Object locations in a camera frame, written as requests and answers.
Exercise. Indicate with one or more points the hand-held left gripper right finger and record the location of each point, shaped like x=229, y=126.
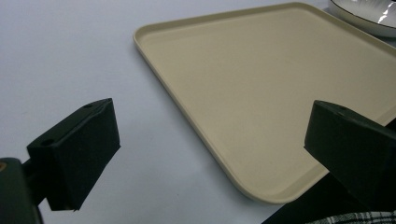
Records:
x=351, y=146

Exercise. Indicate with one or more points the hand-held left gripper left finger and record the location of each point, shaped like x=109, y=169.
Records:
x=81, y=146

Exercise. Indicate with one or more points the plaid cloth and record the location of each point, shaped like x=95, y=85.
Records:
x=358, y=217

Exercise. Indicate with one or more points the beige plastic tray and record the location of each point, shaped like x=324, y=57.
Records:
x=258, y=102

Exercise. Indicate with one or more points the white bowl with dark rim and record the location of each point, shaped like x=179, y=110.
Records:
x=364, y=14

